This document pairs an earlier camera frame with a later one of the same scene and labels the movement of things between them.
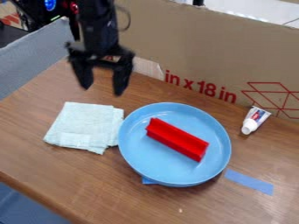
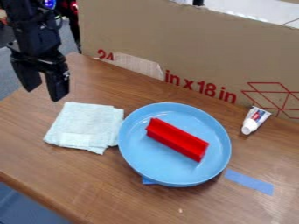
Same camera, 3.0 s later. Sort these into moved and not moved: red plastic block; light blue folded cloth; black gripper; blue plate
Moved: black gripper
Not moved: light blue folded cloth; red plastic block; blue plate
